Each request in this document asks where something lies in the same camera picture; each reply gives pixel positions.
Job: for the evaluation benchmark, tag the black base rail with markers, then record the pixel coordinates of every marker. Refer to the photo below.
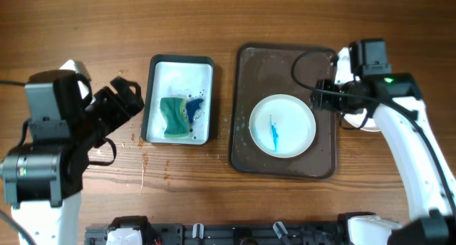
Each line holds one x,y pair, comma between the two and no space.
308,233

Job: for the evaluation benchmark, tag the white plate top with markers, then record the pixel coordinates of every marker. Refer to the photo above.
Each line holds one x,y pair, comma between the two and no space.
282,126

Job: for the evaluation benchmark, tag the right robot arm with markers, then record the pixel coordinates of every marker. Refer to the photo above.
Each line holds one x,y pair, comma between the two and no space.
366,87

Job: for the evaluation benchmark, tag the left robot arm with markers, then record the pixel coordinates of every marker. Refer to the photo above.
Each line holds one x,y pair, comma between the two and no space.
43,179

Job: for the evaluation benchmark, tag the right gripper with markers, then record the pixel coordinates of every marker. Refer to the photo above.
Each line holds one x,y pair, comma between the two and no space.
324,101

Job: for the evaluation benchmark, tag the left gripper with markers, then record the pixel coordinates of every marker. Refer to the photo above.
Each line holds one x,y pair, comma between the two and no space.
122,112

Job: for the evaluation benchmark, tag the white plate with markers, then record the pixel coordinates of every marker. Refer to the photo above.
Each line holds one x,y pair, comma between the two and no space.
282,126
356,120

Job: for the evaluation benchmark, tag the dark rectangular sponge tray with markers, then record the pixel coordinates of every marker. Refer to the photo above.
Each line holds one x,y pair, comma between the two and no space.
187,77

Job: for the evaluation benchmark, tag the green and yellow sponge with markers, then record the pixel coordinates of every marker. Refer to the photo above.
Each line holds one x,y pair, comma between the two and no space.
173,112

